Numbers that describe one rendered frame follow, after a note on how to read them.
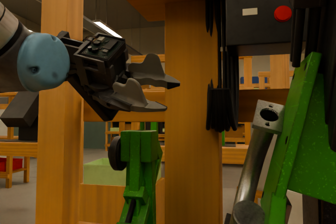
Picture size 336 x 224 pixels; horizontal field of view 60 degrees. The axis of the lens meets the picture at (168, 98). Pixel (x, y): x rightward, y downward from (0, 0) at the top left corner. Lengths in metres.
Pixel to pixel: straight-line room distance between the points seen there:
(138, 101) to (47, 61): 0.14
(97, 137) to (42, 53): 11.24
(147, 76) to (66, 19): 0.48
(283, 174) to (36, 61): 0.32
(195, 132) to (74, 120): 0.38
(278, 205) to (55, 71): 0.32
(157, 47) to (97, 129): 3.91
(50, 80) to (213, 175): 0.48
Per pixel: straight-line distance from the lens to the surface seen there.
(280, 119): 0.44
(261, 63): 10.55
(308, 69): 0.36
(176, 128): 0.75
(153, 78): 0.50
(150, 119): 0.86
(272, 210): 0.35
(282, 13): 0.66
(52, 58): 0.41
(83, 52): 0.47
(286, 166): 0.36
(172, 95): 0.75
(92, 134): 11.71
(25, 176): 6.12
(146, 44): 11.20
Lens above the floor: 1.20
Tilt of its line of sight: 4 degrees up
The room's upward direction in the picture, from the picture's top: straight up
